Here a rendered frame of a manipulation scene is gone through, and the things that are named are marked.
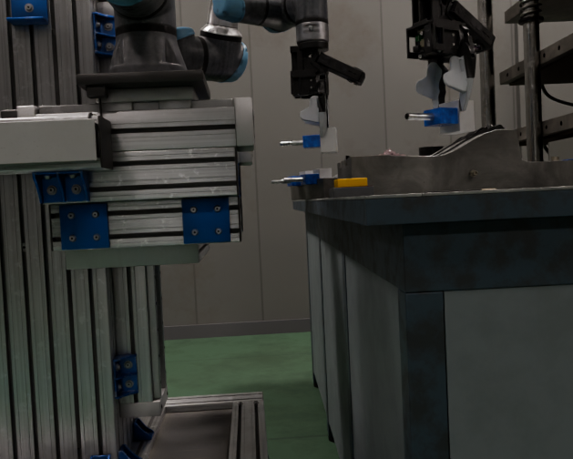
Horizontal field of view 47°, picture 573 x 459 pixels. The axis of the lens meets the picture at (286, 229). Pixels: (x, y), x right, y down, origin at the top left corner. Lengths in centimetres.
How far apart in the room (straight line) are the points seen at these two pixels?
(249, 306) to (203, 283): 31
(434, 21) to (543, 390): 61
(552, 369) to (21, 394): 107
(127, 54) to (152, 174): 22
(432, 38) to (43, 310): 95
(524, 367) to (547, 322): 7
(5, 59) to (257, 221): 264
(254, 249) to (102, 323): 257
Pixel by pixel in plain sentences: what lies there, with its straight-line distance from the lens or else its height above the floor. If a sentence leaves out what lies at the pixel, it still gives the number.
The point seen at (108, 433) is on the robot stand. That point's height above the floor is 32.
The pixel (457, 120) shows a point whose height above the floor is 92.
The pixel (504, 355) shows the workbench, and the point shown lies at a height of 58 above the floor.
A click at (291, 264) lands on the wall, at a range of 398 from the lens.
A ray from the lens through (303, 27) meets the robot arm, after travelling 153.
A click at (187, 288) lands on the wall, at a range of 401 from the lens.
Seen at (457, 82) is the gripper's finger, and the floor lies 98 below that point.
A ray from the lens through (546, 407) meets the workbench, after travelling 96.
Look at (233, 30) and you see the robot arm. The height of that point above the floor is 127.
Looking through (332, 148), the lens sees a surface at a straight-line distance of 149.
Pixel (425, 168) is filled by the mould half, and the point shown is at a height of 85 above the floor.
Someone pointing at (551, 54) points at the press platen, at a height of 126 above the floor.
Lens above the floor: 80
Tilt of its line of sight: 2 degrees down
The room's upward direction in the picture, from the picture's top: 3 degrees counter-clockwise
